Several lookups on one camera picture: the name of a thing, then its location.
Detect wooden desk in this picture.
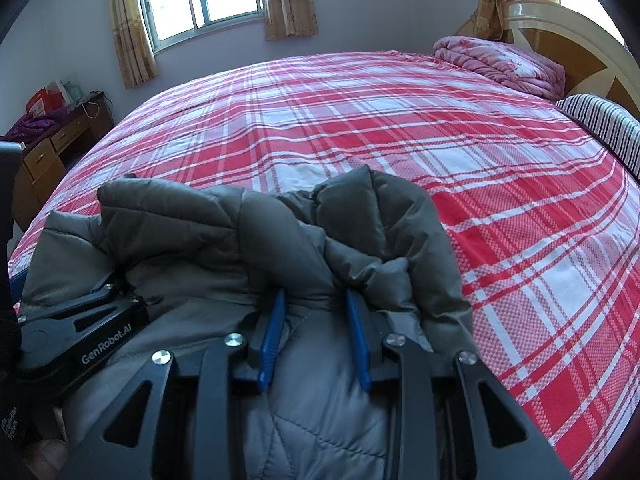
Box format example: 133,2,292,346
0,91,115,233

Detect red paper bag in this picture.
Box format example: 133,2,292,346
26,87,66,116

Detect striped pillow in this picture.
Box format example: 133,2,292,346
556,92,640,181

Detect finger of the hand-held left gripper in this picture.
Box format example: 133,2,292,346
17,267,151,345

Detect wooden headboard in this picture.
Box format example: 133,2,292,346
457,0,640,121

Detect person's left hand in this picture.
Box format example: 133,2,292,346
22,437,68,480

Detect beige patterned curtain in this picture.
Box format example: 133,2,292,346
109,0,160,90
262,0,319,42

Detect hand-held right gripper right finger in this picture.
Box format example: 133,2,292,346
345,290,571,480

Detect grey padded jacket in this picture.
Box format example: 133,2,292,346
20,164,476,480

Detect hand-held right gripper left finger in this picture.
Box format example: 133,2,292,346
60,287,287,480

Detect purple clothes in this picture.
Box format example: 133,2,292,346
2,107,68,143

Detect folded pink blanket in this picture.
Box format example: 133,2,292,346
432,36,567,101

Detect white bag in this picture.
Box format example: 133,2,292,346
57,80,84,110

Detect bed with red plaid sheet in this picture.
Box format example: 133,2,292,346
7,50,640,480

